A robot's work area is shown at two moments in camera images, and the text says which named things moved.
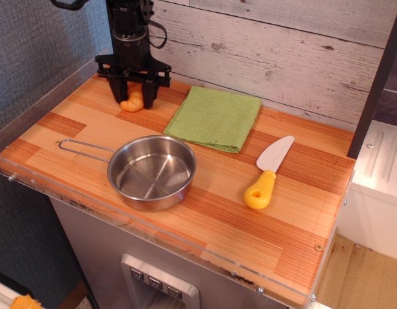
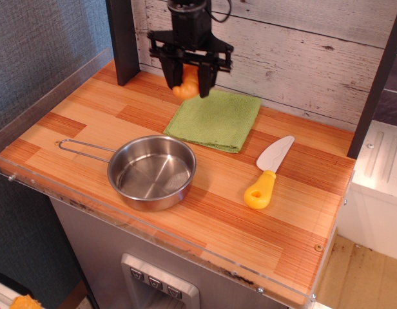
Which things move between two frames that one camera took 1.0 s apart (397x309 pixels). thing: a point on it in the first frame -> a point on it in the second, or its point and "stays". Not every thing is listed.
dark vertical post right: x=378 y=87 stays
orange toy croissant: x=135 y=101 -> x=189 y=87
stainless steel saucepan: x=151 y=174 stays
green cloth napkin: x=216 y=118 stays
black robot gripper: x=131 y=60 -> x=191 y=37
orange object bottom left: x=24 y=302 stays
